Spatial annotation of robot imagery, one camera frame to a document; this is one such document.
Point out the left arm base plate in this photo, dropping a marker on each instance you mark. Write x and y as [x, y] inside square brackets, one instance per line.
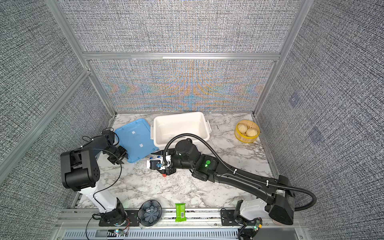
[116, 219]

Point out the steamed bun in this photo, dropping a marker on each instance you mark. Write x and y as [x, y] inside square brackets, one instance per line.
[251, 132]
[242, 128]

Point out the left steamed bun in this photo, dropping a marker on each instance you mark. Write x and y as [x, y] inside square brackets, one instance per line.
[242, 128]

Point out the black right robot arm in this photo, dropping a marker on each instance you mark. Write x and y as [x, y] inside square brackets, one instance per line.
[280, 203]

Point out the white plastic storage bin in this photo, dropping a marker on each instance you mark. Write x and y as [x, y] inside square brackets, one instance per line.
[166, 127]

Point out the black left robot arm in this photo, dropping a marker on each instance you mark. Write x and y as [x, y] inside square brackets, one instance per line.
[80, 172]

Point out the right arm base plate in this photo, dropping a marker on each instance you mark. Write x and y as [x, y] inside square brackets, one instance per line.
[231, 218]

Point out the bamboo steamer basket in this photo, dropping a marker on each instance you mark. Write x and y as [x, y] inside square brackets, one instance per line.
[243, 137]

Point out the right steamed bun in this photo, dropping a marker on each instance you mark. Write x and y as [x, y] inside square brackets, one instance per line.
[251, 132]

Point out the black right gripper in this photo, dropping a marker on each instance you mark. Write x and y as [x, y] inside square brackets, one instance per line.
[171, 151]

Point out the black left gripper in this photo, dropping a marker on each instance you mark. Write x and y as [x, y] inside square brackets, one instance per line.
[119, 160]

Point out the blue plastic bin lid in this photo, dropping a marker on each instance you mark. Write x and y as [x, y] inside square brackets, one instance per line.
[135, 137]

